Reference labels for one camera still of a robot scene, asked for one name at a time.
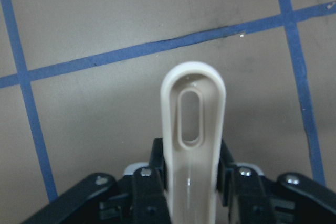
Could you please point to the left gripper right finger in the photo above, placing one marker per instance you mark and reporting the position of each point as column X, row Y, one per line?
column 251, row 197

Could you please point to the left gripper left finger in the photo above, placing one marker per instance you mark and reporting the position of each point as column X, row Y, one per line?
column 138, row 197

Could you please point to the beige plastic dustpan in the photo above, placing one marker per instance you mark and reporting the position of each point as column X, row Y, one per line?
column 193, row 97

